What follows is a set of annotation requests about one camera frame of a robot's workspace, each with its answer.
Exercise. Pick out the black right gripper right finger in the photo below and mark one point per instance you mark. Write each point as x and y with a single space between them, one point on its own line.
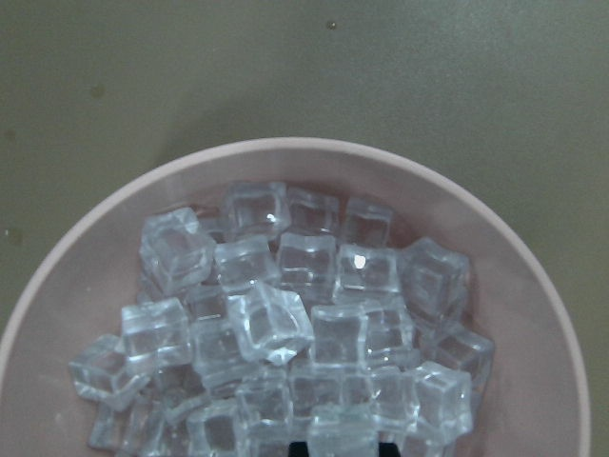
388 450

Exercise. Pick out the clear ice cubes pile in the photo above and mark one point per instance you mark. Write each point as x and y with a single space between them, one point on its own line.
281 300

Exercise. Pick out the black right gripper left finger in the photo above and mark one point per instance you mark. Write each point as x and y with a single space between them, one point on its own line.
298 449

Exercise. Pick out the pink bowl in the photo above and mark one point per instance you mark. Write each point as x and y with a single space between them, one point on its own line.
536 402

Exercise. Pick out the clear ice cube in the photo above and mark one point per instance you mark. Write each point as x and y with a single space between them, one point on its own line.
339 430

